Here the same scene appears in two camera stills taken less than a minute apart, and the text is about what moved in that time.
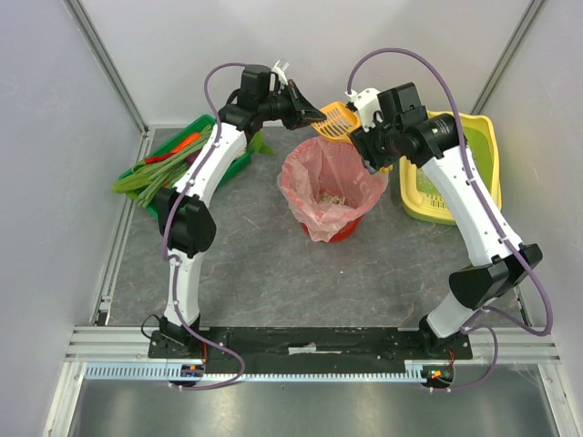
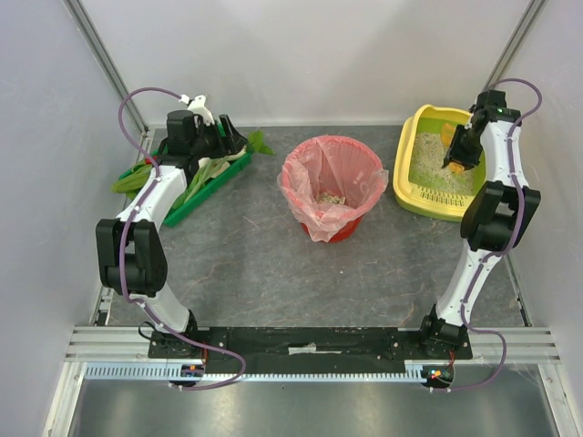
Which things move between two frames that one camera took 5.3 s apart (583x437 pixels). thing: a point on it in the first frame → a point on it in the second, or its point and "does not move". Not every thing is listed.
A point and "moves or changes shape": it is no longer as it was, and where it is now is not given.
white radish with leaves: [255, 145] does not move
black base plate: [312, 346] does not move
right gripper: [367, 143] → [460, 155]
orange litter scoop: [341, 122] moves or changes shape
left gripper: [294, 103] → [229, 135]
